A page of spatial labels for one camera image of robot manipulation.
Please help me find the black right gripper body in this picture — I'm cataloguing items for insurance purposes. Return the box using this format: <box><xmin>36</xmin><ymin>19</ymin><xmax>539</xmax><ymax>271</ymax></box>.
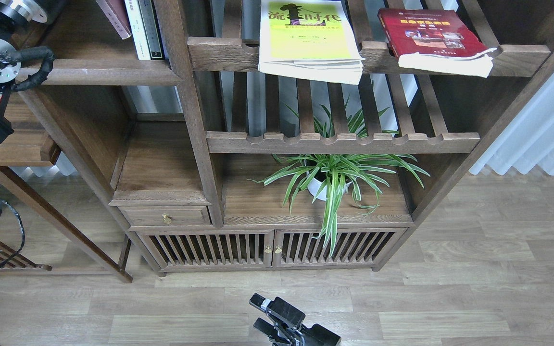
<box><xmin>267</xmin><ymin>297</ymin><xmax>341</xmax><ymax>346</ymax></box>

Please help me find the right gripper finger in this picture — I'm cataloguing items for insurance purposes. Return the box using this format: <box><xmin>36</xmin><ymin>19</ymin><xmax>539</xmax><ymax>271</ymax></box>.
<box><xmin>249</xmin><ymin>293</ymin><xmax>273</xmax><ymax>313</ymax></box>
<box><xmin>253</xmin><ymin>318</ymin><xmax>278</xmax><ymax>342</ymax></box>

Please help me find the red cover book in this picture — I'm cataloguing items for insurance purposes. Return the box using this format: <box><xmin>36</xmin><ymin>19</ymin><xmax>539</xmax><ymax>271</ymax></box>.
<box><xmin>378</xmin><ymin>8</ymin><xmax>495</xmax><ymax>77</ymax></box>

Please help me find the dark maroon book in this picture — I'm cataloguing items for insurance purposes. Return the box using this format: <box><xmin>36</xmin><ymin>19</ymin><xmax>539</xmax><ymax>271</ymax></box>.
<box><xmin>95</xmin><ymin>0</ymin><xmax>132</xmax><ymax>39</ymax></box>

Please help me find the white plant pot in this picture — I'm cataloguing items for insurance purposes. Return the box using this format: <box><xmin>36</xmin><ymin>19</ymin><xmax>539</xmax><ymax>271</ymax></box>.
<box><xmin>305</xmin><ymin>166</ymin><xmax>352</xmax><ymax>204</ymax></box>

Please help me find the brass drawer knob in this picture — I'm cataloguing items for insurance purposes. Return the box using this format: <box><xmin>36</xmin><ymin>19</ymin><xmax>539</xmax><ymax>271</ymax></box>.
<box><xmin>162</xmin><ymin>214</ymin><xmax>172</xmax><ymax>225</ymax></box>

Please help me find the green spider plant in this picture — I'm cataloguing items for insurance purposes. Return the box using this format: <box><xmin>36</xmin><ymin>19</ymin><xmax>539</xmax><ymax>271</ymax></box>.
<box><xmin>250</xmin><ymin>96</ymin><xmax>430</xmax><ymax>258</ymax></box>

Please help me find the dark wooden bookshelf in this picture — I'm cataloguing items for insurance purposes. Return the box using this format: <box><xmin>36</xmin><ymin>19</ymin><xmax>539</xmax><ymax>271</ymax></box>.
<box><xmin>11</xmin><ymin>0</ymin><xmax>554</xmax><ymax>273</ymax></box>

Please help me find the yellow-green cover book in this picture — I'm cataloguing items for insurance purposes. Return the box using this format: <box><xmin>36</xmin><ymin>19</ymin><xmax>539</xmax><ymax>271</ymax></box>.
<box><xmin>258</xmin><ymin>0</ymin><xmax>363</xmax><ymax>85</ymax></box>

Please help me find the dark green spine book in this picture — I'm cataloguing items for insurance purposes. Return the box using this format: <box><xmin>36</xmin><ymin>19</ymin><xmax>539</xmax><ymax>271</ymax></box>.
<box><xmin>138</xmin><ymin>0</ymin><xmax>165</xmax><ymax>61</ymax></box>

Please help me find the white spine book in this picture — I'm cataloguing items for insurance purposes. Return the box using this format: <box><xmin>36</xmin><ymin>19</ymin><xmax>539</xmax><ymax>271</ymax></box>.
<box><xmin>124</xmin><ymin>0</ymin><xmax>151</xmax><ymax>61</ymax></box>

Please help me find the white curtain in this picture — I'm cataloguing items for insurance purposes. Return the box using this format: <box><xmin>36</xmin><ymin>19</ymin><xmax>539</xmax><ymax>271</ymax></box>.
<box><xmin>469</xmin><ymin>73</ymin><xmax>554</xmax><ymax>175</ymax></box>

